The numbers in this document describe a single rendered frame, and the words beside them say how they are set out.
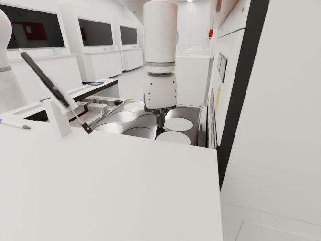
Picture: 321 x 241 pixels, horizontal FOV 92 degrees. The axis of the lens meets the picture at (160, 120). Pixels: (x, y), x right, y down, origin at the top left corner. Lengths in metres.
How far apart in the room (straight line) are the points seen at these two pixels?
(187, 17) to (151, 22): 8.09
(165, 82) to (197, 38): 7.97
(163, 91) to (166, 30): 0.15
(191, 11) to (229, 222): 8.33
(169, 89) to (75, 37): 4.79
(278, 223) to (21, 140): 0.59
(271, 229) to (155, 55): 0.49
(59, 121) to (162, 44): 0.29
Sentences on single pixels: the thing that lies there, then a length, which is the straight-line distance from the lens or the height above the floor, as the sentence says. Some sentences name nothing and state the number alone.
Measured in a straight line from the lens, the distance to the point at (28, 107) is 0.68.
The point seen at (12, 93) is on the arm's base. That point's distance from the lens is 0.92.
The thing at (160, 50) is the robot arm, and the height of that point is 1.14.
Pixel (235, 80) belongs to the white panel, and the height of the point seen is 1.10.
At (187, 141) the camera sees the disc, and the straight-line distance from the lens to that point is 0.46.
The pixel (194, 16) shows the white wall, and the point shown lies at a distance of 8.48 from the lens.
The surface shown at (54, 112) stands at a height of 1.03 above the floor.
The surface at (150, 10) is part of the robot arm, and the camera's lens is 0.43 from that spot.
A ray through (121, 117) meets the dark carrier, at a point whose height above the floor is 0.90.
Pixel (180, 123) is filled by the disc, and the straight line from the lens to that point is 0.55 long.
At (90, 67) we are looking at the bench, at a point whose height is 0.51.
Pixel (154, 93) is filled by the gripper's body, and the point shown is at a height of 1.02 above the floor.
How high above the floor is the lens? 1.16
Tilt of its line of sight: 27 degrees down
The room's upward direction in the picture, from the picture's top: straight up
